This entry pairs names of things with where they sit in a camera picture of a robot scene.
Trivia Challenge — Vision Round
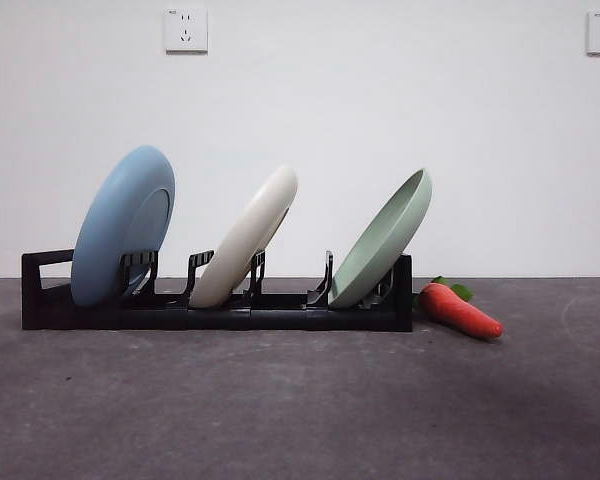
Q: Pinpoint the blue plate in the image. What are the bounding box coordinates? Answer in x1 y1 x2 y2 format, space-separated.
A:
70 145 177 308

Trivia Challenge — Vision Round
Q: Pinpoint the green plate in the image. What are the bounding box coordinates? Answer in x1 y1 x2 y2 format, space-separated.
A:
327 168 434 309

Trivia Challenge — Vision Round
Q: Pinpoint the black plate rack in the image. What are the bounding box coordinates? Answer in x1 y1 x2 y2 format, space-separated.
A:
21 248 414 333

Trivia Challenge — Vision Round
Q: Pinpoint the orange carrot with green leaves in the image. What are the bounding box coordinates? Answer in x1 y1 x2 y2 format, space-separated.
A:
412 275 505 341

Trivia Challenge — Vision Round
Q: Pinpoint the cream white plate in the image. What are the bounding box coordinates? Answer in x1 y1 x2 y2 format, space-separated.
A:
188 164 299 309

